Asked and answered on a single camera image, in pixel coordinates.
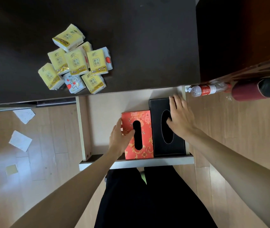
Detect person's left hand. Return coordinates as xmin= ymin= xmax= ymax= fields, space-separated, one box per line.
xmin=108 ymin=117 xmax=135 ymax=159

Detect person's right hand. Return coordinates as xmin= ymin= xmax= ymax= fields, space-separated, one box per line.
xmin=166 ymin=94 xmax=198 ymax=139

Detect red floral tissue box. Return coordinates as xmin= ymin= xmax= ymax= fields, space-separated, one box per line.
xmin=121 ymin=110 xmax=154 ymax=160

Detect black leather tissue box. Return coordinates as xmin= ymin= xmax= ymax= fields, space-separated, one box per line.
xmin=148 ymin=97 xmax=187 ymax=158

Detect person's left forearm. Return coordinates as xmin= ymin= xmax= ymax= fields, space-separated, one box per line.
xmin=10 ymin=149 xmax=124 ymax=228

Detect person's right forearm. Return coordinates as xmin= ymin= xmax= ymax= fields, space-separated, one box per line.
xmin=185 ymin=129 xmax=270 ymax=228

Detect pale wooden drawer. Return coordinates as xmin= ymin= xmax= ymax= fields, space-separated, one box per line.
xmin=76 ymin=86 xmax=195 ymax=171

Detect clear bottle with red label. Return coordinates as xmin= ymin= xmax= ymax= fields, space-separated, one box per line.
xmin=187 ymin=83 xmax=229 ymax=98

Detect black trousers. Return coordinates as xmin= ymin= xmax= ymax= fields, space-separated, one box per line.
xmin=94 ymin=166 xmax=218 ymax=228

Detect white cartoon tissue packet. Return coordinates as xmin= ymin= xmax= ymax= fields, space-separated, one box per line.
xmin=63 ymin=72 xmax=86 ymax=94

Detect maroon and black cylindrical case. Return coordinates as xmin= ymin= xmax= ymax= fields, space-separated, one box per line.
xmin=231 ymin=77 xmax=270 ymax=102

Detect white red-dotted tissue packet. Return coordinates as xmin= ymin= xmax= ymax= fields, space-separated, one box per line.
xmin=101 ymin=47 xmax=113 ymax=71

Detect pile of yellow tissue packets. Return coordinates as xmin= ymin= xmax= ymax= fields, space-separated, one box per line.
xmin=38 ymin=24 xmax=109 ymax=94

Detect dark brown wooden cabinet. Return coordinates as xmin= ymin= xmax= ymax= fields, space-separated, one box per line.
xmin=196 ymin=0 xmax=270 ymax=84

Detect white paper sheet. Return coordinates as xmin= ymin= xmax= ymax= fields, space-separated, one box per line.
xmin=9 ymin=130 xmax=33 ymax=153
xmin=13 ymin=109 xmax=36 ymax=125

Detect yellow sticky note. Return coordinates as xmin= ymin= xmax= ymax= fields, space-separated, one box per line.
xmin=5 ymin=164 xmax=19 ymax=176

